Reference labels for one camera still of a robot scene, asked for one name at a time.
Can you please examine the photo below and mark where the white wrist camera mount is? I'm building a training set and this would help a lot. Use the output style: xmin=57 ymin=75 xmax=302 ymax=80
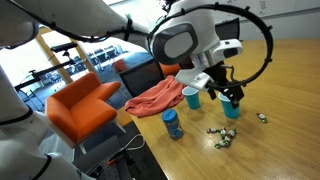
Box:
xmin=174 ymin=67 xmax=215 ymax=93

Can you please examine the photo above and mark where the blue plastic cup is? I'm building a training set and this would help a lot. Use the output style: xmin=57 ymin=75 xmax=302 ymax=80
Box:
xmin=217 ymin=92 xmax=241 ymax=120
xmin=181 ymin=85 xmax=202 ymax=111

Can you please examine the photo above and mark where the white floor cable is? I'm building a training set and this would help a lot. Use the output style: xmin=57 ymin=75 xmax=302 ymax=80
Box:
xmin=122 ymin=133 xmax=147 ymax=152

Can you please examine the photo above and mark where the small red chair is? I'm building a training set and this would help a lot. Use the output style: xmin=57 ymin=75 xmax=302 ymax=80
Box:
xmin=112 ymin=58 xmax=130 ymax=74

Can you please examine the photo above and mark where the orange cloth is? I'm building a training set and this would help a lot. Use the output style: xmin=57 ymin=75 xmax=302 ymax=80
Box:
xmin=124 ymin=74 xmax=186 ymax=119

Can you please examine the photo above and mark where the orange armchair white shell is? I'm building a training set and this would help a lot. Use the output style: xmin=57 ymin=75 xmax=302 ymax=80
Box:
xmin=44 ymin=71 xmax=123 ymax=150

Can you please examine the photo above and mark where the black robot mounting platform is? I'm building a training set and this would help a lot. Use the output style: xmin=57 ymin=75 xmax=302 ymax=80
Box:
xmin=74 ymin=146 xmax=168 ymax=180

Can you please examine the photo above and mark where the black camera stand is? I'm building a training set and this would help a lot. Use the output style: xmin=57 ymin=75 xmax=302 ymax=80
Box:
xmin=13 ymin=41 xmax=80 ymax=93

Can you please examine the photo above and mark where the blue lidded jar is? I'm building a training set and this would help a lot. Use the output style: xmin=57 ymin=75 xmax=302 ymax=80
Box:
xmin=161 ymin=108 xmax=185 ymax=141

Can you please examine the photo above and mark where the green potted plant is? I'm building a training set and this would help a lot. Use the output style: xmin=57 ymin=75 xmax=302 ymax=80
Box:
xmin=158 ymin=0 xmax=178 ymax=12

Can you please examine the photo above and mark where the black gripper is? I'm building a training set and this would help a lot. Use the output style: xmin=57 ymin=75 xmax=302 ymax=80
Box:
xmin=205 ymin=59 xmax=245 ymax=110

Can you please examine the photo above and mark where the clamp with orange handle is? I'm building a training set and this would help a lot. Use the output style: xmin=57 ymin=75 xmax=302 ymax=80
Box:
xmin=105 ymin=155 xmax=134 ymax=168

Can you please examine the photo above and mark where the wall whiteboard with writing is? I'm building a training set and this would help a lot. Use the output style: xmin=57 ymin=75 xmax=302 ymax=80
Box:
xmin=213 ymin=0 xmax=320 ymax=20

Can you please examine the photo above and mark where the black office chair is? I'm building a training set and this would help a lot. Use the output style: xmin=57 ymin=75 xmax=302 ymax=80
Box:
xmin=119 ymin=59 xmax=166 ymax=99
xmin=214 ymin=17 xmax=241 ymax=43

